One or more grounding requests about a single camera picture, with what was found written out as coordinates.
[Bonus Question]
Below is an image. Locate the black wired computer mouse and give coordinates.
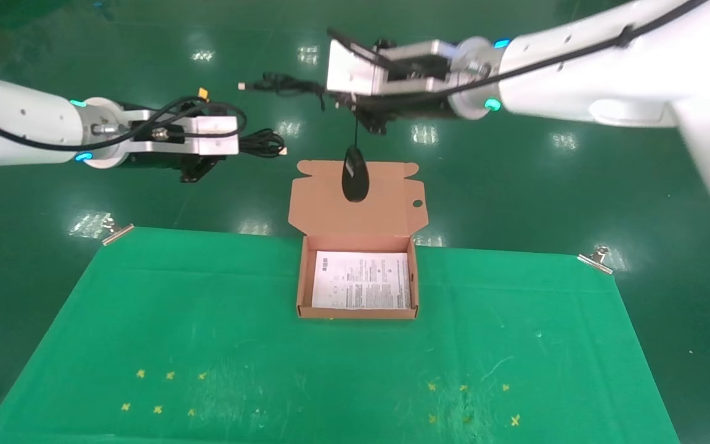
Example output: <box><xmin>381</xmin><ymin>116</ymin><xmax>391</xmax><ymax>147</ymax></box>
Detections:
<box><xmin>238</xmin><ymin>73</ymin><xmax>370</xmax><ymax>204</ymax></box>

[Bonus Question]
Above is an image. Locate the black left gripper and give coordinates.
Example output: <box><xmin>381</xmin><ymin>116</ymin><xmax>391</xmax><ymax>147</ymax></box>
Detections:
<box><xmin>126</xmin><ymin>152</ymin><xmax>228</xmax><ymax>184</ymax></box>

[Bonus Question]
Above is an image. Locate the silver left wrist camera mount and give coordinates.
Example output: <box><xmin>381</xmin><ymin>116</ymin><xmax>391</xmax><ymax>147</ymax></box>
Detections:
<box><xmin>99</xmin><ymin>109</ymin><xmax>240</xmax><ymax>157</ymax></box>

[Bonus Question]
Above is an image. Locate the green table cloth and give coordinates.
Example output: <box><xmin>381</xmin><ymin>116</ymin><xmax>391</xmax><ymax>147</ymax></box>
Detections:
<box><xmin>0</xmin><ymin>226</ymin><xmax>682</xmax><ymax>444</ymax></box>

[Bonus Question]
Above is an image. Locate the black data cable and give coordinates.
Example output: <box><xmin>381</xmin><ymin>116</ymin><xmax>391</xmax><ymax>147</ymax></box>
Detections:
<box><xmin>237</xmin><ymin>128</ymin><xmax>288</xmax><ymax>158</ymax></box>

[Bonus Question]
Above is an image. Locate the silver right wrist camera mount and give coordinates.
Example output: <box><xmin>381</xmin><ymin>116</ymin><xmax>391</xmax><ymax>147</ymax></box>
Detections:
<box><xmin>325</xmin><ymin>38</ymin><xmax>461</xmax><ymax>97</ymax></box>

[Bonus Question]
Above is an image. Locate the open brown cardboard box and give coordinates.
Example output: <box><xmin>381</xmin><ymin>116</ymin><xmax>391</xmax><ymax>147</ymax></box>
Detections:
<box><xmin>287</xmin><ymin>159</ymin><xmax>430</xmax><ymax>321</ymax></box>

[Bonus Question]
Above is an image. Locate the printed white paper sheet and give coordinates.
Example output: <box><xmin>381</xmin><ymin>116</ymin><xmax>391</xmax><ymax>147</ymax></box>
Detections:
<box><xmin>311</xmin><ymin>250</ymin><xmax>412</xmax><ymax>311</ymax></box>

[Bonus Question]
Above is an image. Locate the silver binder clip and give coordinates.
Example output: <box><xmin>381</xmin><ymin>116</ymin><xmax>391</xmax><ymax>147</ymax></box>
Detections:
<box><xmin>576</xmin><ymin>245</ymin><xmax>614</xmax><ymax>275</ymax></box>
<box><xmin>100</xmin><ymin>216</ymin><xmax>136</xmax><ymax>247</ymax></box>

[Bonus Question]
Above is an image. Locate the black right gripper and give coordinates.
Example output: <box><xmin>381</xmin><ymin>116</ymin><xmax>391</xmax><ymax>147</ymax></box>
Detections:
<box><xmin>346</xmin><ymin>92</ymin><xmax>458</xmax><ymax>136</ymax></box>

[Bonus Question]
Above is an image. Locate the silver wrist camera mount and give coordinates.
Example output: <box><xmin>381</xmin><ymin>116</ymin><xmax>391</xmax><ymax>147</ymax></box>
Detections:
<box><xmin>325</xmin><ymin>38</ymin><xmax>461</xmax><ymax>97</ymax></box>
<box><xmin>99</xmin><ymin>109</ymin><xmax>240</xmax><ymax>157</ymax></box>

